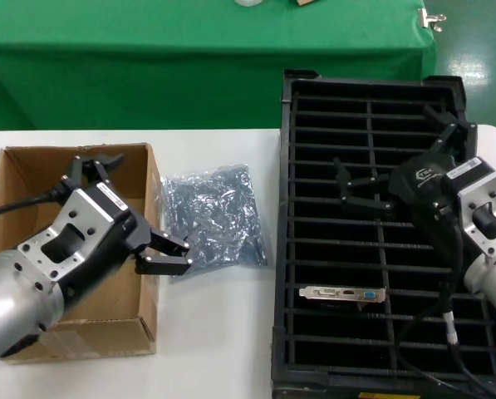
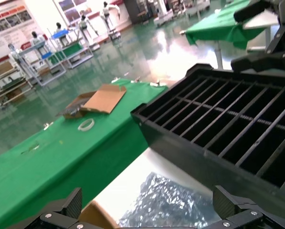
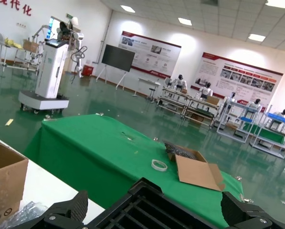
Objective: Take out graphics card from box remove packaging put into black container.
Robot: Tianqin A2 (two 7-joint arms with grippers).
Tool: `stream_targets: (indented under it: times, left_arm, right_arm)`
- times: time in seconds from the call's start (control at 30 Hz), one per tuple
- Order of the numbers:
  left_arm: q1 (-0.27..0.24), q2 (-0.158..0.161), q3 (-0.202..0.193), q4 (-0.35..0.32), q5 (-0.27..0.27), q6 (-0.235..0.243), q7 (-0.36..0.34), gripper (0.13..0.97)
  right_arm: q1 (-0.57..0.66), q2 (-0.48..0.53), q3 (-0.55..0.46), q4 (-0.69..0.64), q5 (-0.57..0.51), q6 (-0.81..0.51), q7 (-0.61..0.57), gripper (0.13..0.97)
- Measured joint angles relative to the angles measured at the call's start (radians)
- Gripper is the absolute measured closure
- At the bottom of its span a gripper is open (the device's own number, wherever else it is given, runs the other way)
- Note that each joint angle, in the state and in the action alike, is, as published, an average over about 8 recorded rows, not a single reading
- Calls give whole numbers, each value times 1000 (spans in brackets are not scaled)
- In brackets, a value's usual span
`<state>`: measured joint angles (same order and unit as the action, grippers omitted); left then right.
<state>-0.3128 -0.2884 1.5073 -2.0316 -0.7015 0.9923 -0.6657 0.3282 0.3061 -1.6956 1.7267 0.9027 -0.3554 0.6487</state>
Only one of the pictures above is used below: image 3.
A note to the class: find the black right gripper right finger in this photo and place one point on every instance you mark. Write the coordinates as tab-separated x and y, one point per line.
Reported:
237	212

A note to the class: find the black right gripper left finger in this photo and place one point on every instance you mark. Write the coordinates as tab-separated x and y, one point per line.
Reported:
77	205

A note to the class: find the clear grey antistatic bag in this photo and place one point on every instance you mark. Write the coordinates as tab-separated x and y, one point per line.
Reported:
30	211

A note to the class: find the flat cardboard box with lid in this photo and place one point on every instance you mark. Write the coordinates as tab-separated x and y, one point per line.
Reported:
197	174

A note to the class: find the black slotted plastic container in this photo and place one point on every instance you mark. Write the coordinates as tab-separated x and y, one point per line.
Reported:
147	188

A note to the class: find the brown open cardboard box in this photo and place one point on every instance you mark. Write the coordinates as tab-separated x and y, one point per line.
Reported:
6	181

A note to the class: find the cardboard box on workbench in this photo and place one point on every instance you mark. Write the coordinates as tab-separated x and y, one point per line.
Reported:
212	99

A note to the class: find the red box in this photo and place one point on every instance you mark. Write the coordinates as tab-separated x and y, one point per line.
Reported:
87	70

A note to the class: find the cardboard box on shelf rack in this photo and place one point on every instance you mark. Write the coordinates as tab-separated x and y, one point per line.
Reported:
30	45

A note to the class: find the green tablecloth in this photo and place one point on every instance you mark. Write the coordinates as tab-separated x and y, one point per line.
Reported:
97	148

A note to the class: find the white rack with green panel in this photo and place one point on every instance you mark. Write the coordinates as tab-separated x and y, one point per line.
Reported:
273	137

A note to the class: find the white tape roll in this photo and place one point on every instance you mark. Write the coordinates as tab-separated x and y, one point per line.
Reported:
159	169

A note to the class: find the yellow floor tape strip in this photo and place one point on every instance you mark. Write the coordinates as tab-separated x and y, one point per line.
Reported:
9	122

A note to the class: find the white mobile manipulator robot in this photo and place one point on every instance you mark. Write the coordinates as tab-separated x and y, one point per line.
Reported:
52	71

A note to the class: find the black round stool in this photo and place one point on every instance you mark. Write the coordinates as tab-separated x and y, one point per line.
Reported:
152	89

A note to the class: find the small white desk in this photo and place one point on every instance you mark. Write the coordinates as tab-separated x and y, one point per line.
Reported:
148	80

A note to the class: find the metal pipe shelf rack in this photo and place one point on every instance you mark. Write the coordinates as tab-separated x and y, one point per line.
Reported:
27	64

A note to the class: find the black screen on white stand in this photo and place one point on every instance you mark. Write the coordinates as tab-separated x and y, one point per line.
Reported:
118	57

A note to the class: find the yellow bags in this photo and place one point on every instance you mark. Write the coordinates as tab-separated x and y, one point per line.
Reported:
13	43

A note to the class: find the rectangular ceiling light panel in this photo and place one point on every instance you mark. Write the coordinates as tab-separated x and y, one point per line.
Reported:
185	21
128	8
278	3
256	37

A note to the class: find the green exit sign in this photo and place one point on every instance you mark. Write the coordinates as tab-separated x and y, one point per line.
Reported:
69	16

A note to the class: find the white metal frame rack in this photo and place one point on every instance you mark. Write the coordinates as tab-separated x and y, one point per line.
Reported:
228	132

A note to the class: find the white pipe-frame workbench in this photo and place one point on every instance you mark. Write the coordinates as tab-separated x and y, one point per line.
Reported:
202	101
173	91

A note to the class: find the wall poster with photo row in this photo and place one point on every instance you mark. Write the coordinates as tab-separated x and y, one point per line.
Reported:
211	69

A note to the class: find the wall poster with round icons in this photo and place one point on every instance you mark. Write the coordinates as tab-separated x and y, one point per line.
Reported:
156	55

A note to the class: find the red wall lettering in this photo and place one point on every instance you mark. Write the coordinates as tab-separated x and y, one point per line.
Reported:
26	9

